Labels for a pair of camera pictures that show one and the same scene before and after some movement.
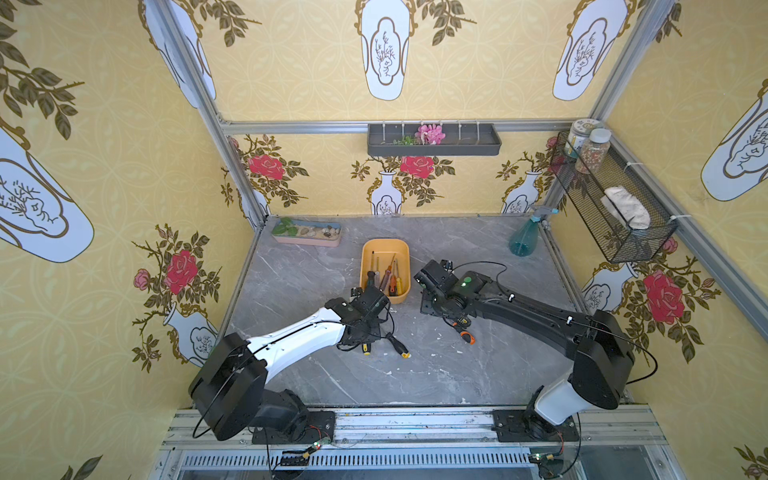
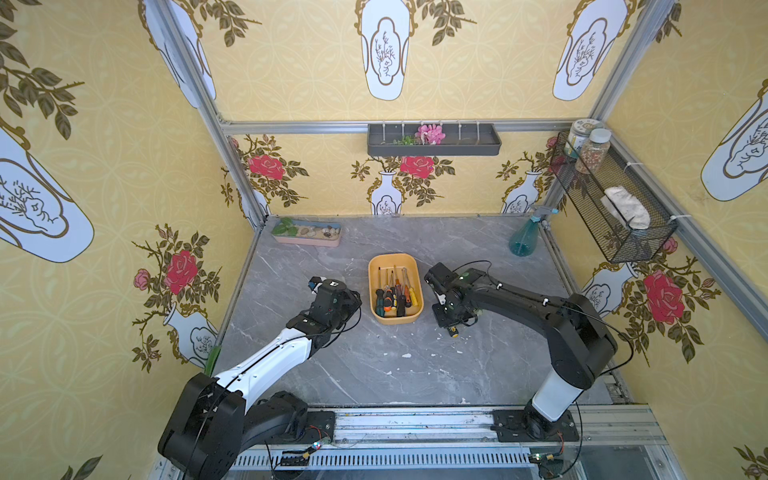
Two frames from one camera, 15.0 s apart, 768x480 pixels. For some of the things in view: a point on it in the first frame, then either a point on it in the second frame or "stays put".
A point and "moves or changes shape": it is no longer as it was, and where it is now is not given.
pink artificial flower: x=430 y=134 stays put
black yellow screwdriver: x=399 y=347 → x=401 y=303
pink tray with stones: x=307 y=232 stays put
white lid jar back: x=579 y=133 stays put
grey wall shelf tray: x=461 y=139 stays put
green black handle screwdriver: x=371 y=275 moves or changes shape
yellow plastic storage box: x=384 y=249 moves or changes shape
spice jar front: x=595 y=151 stays put
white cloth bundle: x=632 y=212 stays put
